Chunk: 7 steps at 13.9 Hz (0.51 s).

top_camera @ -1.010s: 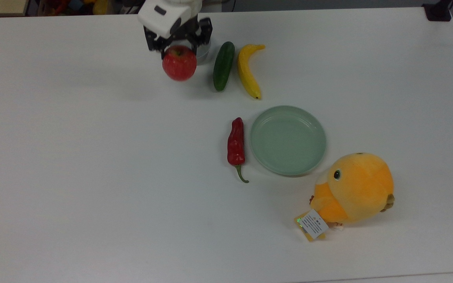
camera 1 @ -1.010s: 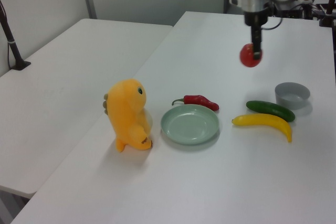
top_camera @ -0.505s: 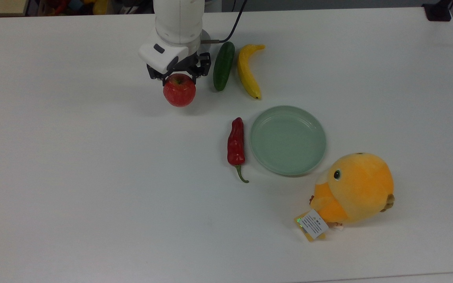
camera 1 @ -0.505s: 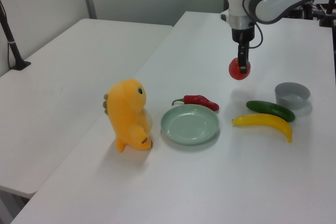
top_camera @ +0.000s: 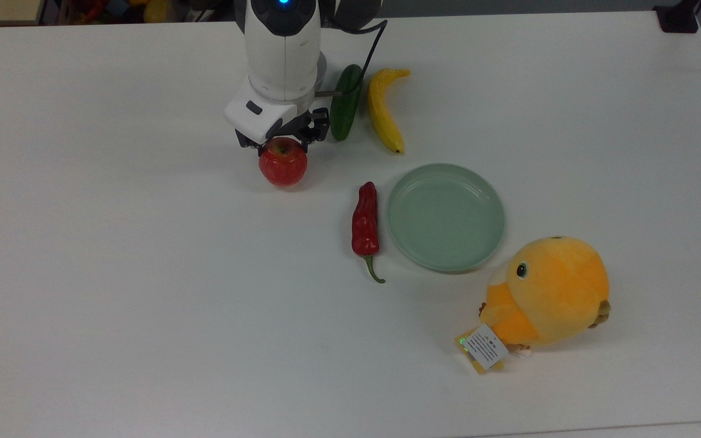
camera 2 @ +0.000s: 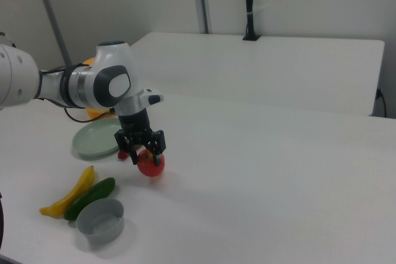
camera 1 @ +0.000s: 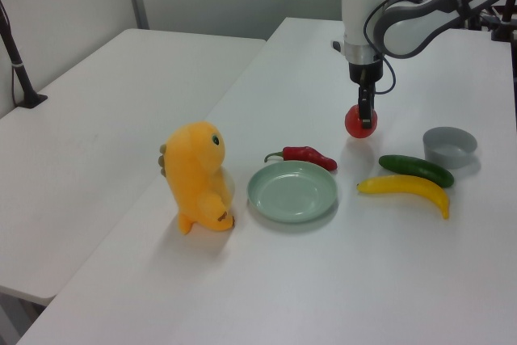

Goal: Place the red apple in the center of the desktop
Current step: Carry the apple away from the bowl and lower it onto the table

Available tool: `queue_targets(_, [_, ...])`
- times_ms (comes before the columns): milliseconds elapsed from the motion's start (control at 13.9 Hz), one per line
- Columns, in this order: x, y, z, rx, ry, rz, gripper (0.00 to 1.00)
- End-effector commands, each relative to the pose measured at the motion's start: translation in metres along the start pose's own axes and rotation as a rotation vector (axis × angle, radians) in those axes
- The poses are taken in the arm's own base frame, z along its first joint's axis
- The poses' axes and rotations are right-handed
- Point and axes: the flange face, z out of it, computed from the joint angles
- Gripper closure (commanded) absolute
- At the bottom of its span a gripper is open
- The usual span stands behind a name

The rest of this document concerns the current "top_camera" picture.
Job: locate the red apple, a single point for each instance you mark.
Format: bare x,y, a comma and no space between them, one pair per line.
283,164

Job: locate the pale green plate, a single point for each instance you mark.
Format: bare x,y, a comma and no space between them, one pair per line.
445,217

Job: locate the green cucumber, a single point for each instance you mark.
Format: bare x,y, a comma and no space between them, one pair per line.
345,103

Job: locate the yellow banana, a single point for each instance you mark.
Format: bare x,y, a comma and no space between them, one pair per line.
381,109

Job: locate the red chili pepper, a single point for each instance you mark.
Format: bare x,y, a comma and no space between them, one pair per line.
365,222

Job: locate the plush toy paper tag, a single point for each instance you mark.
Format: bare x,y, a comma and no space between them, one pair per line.
484,348

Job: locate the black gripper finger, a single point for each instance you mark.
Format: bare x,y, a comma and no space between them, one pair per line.
320,125
250,145

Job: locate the yellow duck plush toy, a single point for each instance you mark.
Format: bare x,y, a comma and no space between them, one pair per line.
554,292

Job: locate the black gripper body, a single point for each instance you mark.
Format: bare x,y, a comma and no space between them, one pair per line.
292,126

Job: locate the black clamp mount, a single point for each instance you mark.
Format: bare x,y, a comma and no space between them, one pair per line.
679,18

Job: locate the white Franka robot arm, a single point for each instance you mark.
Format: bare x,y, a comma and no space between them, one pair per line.
283,55

